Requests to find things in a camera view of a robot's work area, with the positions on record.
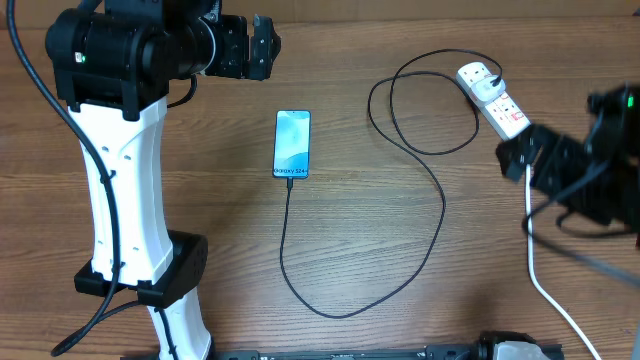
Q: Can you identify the blue Galaxy smartphone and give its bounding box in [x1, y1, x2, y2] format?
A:
[272, 110, 311, 179]

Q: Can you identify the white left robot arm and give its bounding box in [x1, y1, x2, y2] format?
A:
[45, 1, 281, 359]

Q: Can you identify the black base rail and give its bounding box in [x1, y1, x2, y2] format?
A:
[119, 343, 566, 360]

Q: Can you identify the white power strip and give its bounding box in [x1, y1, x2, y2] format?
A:
[456, 62, 530, 140]

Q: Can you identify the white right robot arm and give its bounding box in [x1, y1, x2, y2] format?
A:
[496, 84, 639, 236]

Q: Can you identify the white charger plug adapter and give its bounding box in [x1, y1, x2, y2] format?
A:
[471, 75, 506, 104]

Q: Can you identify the white power strip cord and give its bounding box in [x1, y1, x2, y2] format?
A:
[523, 164, 603, 360]

